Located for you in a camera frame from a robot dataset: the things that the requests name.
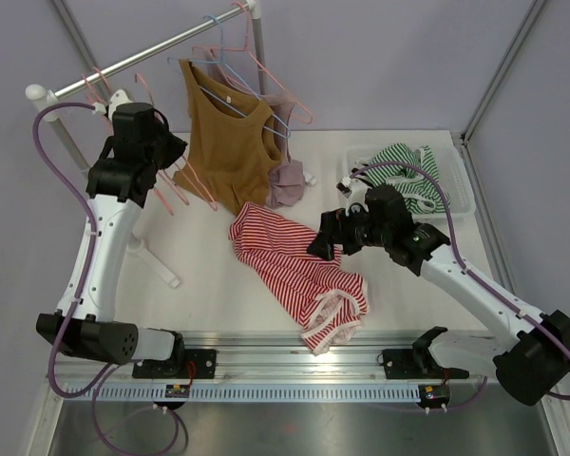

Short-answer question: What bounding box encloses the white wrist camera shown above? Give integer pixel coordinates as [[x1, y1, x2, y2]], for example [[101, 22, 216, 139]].
[[336, 176, 370, 213], [93, 89, 133, 121]]

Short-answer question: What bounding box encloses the blue wire hanger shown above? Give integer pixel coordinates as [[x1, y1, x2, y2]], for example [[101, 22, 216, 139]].
[[190, 13, 291, 139]]

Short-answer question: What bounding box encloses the white slotted cable duct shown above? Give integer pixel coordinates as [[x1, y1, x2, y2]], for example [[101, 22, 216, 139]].
[[79, 381, 420, 404]]

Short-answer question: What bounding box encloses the metal clothes rack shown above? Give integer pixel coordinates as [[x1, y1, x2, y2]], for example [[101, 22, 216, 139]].
[[26, 0, 317, 287]]

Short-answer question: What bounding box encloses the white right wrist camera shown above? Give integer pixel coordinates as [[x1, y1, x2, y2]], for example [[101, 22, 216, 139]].
[[336, 176, 370, 213]]

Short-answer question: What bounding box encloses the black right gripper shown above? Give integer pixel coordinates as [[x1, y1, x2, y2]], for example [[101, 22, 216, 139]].
[[308, 201, 391, 261]]

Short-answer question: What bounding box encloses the mauve tank top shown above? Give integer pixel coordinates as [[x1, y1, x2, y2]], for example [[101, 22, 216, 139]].
[[264, 94, 306, 208]]

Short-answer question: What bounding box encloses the red white striped tank top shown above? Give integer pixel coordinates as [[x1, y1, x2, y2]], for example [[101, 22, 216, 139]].
[[229, 202, 370, 355]]

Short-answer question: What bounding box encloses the white plastic basket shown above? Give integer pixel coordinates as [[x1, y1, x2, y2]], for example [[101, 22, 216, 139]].
[[341, 142, 475, 219]]

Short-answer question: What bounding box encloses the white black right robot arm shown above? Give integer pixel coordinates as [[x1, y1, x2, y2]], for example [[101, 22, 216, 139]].
[[307, 184, 570, 406]]

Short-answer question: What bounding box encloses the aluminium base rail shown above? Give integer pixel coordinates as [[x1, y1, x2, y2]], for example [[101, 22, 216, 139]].
[[41, 323, 442, 382]]

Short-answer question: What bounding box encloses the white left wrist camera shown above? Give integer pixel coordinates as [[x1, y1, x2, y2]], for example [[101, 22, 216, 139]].
[[93, 89, 133, 121]]

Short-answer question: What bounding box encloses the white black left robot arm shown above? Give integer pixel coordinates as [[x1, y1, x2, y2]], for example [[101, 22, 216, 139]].
[[36, 102, 216, 379]]

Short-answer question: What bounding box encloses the green white striped tank top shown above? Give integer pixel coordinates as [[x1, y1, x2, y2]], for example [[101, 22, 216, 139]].
[[352, 142, 446, 216]]

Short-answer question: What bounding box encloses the brown tank top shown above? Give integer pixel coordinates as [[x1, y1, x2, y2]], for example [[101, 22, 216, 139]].
[[173, 59, 281, 215]]

